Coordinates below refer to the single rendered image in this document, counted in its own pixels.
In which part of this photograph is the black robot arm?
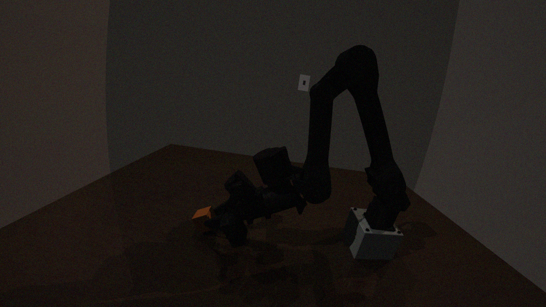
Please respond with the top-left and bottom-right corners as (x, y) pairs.
(224, 45), (410, 232)

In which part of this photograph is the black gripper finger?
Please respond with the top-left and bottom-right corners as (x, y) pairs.
(214, 195), (236, 216)
(204, 207), (228, 231)

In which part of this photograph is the orange-brown cube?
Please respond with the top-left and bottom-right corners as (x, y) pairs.
(192, 206), (217, 233)

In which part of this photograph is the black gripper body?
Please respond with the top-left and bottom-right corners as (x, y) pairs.
(220, 186), (274, 248)

